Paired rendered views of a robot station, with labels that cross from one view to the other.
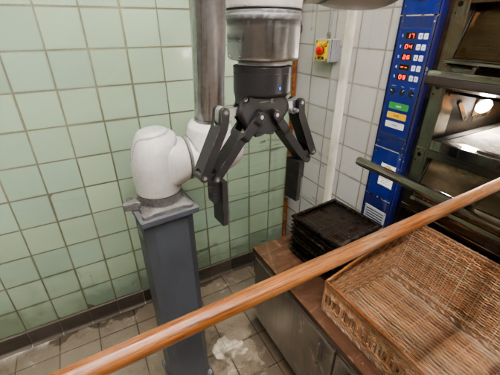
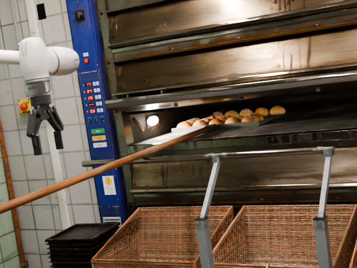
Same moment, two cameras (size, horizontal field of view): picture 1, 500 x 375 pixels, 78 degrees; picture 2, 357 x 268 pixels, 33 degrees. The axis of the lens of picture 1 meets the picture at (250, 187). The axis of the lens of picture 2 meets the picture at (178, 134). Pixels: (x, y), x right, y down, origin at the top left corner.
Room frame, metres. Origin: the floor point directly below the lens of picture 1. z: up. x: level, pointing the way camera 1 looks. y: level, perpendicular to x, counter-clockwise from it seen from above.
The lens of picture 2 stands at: (-1.73, 0.75, 1.55)
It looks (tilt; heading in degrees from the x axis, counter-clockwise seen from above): 6 degrees down; 328
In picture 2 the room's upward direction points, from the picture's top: 8 degrees counter-clockwise
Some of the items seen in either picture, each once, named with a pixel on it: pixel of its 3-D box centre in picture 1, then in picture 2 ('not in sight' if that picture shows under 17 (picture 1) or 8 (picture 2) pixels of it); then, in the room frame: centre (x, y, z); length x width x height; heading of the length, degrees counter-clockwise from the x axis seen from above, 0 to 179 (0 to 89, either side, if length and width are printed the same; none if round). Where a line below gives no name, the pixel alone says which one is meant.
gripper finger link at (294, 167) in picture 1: (293, 178); (58, 140); (0.45, -0.07, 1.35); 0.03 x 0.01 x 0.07; 34
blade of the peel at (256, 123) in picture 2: not in sight; (226, 122); (1.13, -1.38, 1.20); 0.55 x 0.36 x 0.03; 30
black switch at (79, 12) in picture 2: not in sight; (76, 11); (1.23, -0.58, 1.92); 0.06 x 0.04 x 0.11; 29
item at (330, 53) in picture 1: (327, 50); (28, 106); (1.63, -0.38, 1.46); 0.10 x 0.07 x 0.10; 29
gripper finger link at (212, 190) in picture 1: (207, 187); (32, 139); (0.37, 0.06, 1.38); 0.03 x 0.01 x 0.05; 124
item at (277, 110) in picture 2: not in sight; (277, 110); (1.11, -1.77, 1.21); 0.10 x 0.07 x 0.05; 31
